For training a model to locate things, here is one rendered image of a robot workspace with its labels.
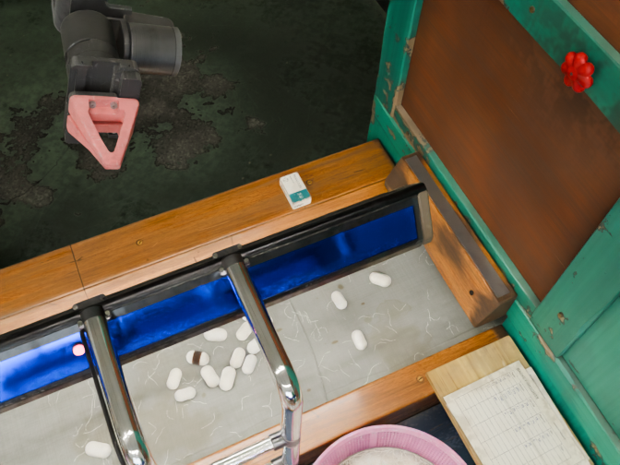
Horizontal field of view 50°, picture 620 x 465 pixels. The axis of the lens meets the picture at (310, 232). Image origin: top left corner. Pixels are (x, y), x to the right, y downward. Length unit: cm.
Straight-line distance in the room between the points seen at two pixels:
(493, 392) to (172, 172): 143
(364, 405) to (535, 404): 25
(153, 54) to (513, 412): 69
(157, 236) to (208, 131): 117
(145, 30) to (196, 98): 160
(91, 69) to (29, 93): 184
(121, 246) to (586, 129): 74
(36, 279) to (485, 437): 74
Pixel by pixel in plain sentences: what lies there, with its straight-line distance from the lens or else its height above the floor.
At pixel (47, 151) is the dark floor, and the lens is 234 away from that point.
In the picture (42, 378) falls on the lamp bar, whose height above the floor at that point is 107.
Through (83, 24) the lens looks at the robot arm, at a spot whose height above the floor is 123.
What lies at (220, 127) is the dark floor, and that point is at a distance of 229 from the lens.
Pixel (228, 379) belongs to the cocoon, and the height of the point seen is 76.
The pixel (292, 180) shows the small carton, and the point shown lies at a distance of 116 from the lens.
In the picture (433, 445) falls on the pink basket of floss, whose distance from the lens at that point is 101.
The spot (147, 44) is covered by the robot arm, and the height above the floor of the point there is 120.
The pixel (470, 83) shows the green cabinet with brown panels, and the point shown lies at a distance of 97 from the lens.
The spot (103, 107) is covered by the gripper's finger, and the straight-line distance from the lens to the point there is 71.
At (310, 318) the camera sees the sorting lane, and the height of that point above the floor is 74.
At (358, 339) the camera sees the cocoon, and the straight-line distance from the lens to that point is 105.
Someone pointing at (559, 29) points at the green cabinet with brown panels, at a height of 125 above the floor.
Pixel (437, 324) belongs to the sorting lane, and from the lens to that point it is 110.
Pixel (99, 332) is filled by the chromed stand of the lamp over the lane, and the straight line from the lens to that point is 68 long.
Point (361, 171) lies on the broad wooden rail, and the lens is 121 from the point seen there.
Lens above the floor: 172
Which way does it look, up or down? 58 degrees down
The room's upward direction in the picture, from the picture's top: 3 degrees clockwise
